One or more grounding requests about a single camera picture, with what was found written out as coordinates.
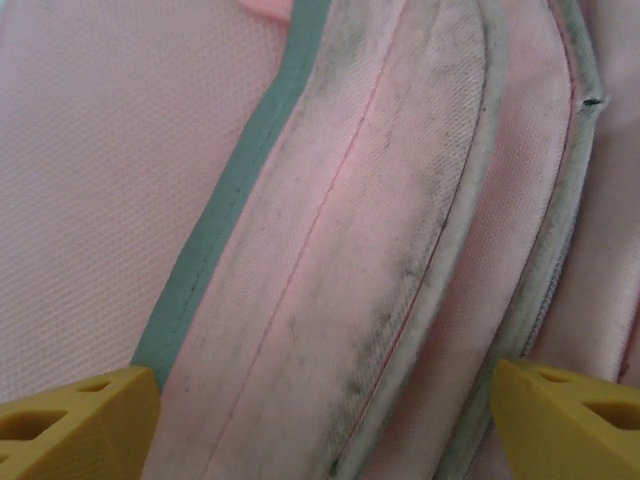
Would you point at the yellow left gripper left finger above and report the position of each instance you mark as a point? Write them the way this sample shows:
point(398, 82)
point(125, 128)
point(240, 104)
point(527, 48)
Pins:
point(75, 430)

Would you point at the pink student backpack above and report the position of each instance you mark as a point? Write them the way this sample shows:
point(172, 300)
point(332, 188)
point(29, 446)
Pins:
point(350, 200)

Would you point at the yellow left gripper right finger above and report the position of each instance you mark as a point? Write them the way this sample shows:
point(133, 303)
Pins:
point(560, 430)

